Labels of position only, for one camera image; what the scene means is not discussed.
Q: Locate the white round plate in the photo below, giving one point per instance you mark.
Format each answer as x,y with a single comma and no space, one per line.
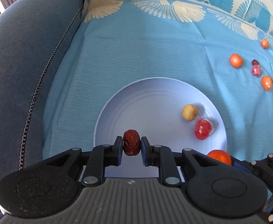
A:
150,107

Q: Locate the round orange kumquat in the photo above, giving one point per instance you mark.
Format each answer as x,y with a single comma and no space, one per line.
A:
218,156
235,60

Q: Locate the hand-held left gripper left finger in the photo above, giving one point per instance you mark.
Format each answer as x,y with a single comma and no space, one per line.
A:
120,148

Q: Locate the oval orange kumquat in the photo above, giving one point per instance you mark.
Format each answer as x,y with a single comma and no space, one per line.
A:
266,83

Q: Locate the dried red date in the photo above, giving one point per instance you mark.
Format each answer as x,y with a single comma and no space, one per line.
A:
131,142

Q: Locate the red plastic-wrapped candy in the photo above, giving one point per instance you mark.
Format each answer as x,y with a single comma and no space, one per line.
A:
202,128
256,71

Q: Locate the small wrapped orange kumquat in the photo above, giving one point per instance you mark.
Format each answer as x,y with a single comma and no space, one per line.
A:
264,43

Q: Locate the blue printed cloth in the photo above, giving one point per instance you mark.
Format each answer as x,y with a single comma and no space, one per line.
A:
150,51

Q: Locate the small dark red date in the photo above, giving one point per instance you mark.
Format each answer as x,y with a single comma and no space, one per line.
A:
255,62

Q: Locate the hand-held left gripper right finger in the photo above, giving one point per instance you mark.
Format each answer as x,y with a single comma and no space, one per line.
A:
144,149

